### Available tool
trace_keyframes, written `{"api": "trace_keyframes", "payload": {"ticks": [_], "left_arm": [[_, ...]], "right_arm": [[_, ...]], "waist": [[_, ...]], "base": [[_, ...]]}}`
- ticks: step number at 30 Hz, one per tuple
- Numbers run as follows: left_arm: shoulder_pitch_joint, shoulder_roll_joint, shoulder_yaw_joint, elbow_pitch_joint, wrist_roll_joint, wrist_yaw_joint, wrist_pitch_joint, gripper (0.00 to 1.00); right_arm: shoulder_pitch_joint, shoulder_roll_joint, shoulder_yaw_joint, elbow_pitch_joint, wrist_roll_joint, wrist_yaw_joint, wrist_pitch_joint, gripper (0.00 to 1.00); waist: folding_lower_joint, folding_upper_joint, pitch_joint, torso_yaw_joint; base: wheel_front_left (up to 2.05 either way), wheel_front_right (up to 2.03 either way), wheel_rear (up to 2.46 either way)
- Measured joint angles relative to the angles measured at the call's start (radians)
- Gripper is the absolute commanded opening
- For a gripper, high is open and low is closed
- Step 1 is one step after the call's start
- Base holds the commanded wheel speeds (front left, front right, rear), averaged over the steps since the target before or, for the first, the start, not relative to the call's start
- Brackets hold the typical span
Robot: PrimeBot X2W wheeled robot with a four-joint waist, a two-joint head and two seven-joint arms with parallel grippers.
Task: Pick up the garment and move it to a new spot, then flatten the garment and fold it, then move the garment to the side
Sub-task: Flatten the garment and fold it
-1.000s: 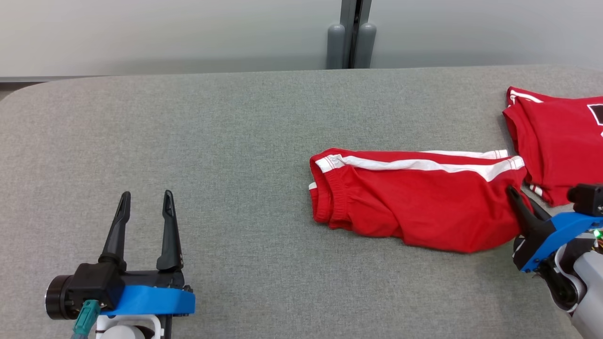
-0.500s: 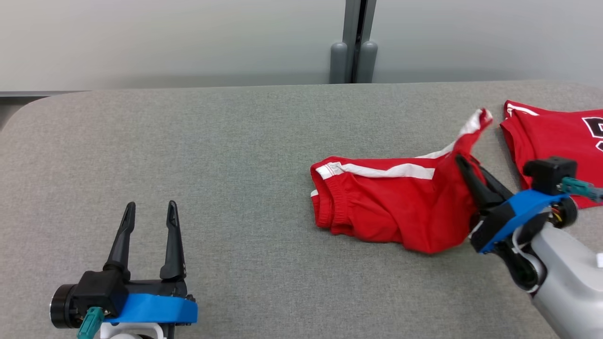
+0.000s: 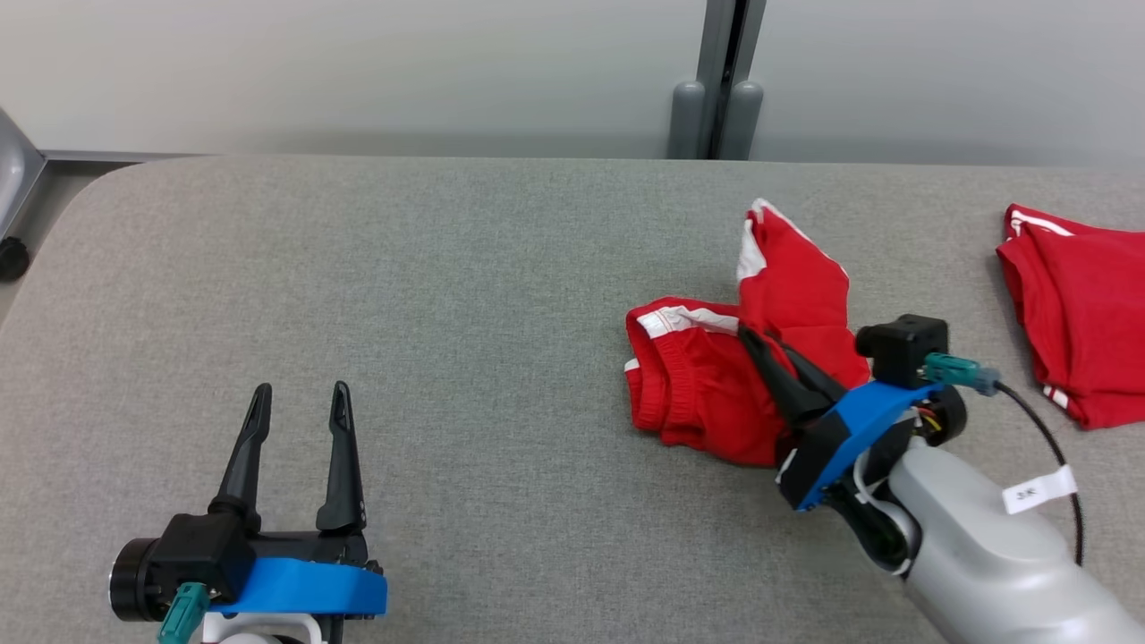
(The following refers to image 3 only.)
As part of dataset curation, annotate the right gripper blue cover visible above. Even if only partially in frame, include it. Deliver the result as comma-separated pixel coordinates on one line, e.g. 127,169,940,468
738,324,969,513

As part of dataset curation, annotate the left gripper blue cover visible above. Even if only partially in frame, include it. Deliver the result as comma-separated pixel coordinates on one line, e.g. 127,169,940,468
109,381,388,644

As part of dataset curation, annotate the red shorts white stripe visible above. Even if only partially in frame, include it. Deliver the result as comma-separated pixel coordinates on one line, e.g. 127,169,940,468
624,199,873,469

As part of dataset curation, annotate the red white jersey shirt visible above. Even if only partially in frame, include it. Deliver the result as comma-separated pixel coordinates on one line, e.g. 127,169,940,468
996,204,1145,430

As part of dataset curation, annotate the grey metal stand leg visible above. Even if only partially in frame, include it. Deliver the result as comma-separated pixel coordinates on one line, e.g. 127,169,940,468
0,107,46,242

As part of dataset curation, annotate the right camera cable teal plug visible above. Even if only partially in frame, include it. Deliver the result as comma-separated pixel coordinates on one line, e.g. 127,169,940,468
921,352,1085,566

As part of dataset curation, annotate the camera cable teal plug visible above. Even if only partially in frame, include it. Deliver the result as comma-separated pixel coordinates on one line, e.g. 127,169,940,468
921,352,1085,566
157,581,211,644

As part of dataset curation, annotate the left camera cable teal plug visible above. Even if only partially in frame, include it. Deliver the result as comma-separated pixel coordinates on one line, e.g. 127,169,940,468
157,581,211,644

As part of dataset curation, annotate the white cable label tag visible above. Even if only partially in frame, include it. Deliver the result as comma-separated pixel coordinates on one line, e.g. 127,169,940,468
1002,465,1079,515

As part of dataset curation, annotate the grey partition post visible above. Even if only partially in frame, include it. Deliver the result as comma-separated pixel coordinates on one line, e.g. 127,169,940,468
666,0,768,162

